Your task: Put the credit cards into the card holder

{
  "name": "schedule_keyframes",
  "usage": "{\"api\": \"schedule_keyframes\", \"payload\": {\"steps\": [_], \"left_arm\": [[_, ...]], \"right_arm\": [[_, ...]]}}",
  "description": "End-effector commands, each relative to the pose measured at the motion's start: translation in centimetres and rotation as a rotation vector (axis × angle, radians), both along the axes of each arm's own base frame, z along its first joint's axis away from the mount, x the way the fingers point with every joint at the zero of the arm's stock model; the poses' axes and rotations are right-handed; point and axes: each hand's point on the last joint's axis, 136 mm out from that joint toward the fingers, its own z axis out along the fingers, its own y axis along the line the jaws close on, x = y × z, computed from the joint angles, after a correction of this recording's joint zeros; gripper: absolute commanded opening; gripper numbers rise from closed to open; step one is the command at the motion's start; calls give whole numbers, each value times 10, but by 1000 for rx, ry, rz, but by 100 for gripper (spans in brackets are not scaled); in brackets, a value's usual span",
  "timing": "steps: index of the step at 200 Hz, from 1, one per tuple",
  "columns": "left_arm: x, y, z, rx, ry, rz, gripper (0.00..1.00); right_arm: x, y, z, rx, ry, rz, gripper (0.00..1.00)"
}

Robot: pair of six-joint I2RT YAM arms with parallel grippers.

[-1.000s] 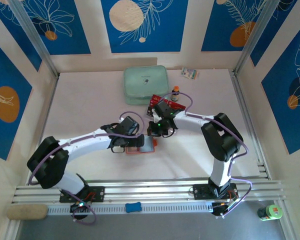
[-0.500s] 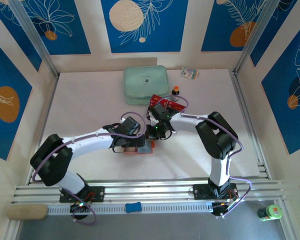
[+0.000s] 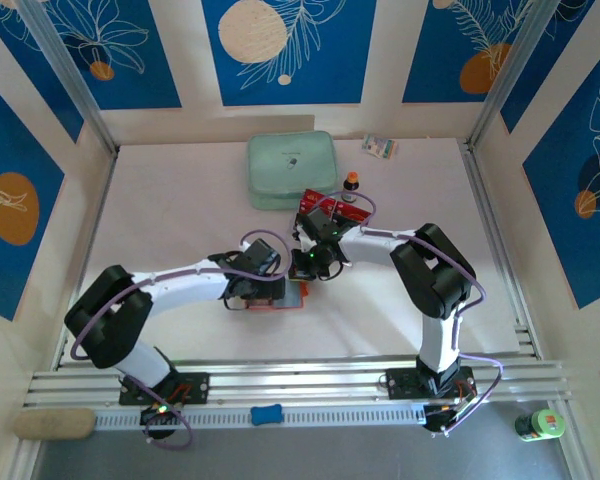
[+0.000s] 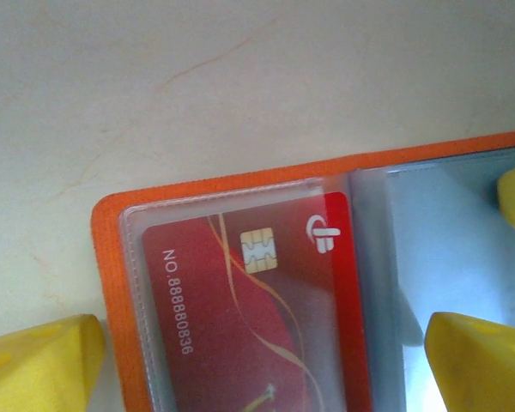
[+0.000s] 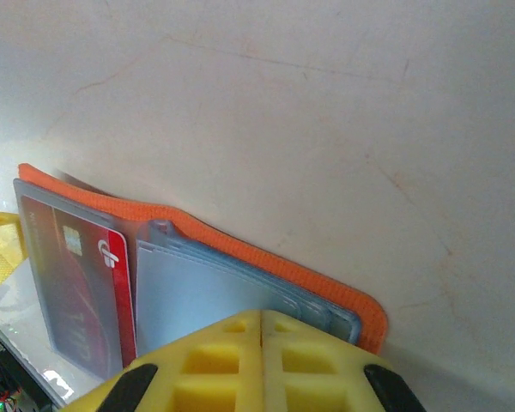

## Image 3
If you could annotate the orange card holder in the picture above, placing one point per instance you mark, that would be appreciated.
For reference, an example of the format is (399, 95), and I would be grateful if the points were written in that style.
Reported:
(305, 289)

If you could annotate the red VIP card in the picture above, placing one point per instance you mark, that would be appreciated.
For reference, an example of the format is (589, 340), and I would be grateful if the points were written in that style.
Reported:
(352, 212)
(312, 195)
(310, 203)
(260, 303)

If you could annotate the red and black card packs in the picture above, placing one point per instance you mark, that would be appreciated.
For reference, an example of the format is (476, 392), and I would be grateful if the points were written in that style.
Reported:
(298, 220)

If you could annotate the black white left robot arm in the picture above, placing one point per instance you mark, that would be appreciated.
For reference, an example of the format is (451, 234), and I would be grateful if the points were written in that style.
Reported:
(115, 330)

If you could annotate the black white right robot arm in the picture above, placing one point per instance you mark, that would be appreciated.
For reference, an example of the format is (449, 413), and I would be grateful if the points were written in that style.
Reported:
(430, 280)

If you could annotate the small brown bottle orange cap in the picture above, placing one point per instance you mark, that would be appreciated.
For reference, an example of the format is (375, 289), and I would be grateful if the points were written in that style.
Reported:
(350, 182)

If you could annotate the mint green zipper pouch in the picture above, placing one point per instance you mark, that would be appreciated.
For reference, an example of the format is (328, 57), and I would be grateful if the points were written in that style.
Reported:
(285, 165)

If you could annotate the blue bone-shaped piece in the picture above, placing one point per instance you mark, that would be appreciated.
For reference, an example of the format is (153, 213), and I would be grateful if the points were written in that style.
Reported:
(266, 415)

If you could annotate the small printed sachet packet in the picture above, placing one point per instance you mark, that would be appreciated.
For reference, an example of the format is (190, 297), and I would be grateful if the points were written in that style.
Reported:
(380, 146)

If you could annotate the beige oblong pad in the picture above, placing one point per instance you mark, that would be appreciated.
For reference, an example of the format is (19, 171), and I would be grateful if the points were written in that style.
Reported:
(55, 424)

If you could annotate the green tape roll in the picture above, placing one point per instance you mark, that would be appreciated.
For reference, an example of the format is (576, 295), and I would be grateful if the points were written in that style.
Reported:
(542, 425)

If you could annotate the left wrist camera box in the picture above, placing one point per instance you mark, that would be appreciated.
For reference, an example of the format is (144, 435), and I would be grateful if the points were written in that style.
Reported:
(257, 257)

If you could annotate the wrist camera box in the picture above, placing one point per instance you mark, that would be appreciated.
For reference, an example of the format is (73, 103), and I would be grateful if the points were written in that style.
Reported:
(257, 257)
(322, 220)

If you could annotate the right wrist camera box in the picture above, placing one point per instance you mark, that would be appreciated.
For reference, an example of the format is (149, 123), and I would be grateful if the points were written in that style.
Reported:
(322, 220)

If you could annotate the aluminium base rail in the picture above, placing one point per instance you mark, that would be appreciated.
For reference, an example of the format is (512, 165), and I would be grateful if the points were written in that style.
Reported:
(300, 385)

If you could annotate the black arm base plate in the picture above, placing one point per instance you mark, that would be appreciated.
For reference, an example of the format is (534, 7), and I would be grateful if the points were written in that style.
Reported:
(400, 382)
(195, 387)

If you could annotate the aluminium frame post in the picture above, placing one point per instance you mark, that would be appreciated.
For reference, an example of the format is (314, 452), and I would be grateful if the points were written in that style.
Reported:
(70, 75)
(506, 75)

